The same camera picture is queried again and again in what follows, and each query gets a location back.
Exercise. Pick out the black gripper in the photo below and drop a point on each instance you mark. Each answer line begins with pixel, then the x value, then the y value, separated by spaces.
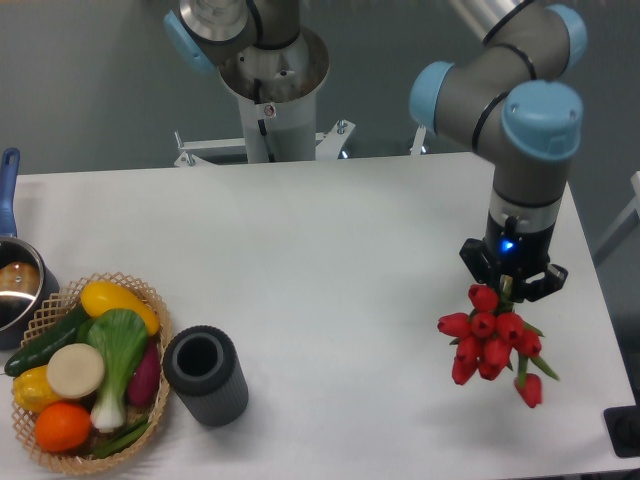
pixel 516 245

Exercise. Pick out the red tulip bouquet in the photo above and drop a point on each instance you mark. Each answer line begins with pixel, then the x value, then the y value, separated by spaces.
pixel 492 338

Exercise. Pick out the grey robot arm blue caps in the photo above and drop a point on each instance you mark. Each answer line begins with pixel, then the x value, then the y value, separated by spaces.
pixel 508 107

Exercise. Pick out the black device at table edge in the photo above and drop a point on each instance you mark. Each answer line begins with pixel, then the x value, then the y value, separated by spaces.
pixel 623 429

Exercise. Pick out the dark grey ribbed vase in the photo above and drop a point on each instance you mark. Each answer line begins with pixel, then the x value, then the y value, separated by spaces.
pixel 202 366

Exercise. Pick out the purple sweet potato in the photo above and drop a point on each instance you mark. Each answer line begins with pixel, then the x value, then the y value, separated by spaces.
pixel 144 384

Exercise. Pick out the green bok choy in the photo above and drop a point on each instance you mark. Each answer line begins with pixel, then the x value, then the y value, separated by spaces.
pixel 120 336

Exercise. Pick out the yellow squash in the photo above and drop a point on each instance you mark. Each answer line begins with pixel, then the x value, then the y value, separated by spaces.
pixel 98 297

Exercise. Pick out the green bean pods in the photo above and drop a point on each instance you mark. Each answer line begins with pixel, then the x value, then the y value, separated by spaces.
pixel 122 440

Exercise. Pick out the beige round mushroom cap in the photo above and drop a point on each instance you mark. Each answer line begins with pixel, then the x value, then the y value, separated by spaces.
pixel 75 371

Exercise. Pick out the woven wicker basket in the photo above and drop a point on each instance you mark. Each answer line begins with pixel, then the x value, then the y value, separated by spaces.
pixel 54 309

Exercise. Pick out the orange fruit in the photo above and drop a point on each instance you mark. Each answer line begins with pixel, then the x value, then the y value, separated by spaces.
pixel 62 426

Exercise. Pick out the dark green cucumber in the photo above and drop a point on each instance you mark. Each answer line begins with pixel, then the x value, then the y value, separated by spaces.
pixel 39 351

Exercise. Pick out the yellow bell pepper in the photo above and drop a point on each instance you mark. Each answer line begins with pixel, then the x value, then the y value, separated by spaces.
pixel 32 391

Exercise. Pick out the white frame at right edge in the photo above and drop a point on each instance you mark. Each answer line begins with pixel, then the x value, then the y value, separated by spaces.
pixel 620 228

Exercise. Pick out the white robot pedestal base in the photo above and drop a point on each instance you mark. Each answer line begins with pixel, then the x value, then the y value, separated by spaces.
pixel 276 93

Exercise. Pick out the blue handled saucepan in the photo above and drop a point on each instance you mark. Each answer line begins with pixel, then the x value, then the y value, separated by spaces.
pixel 26 281

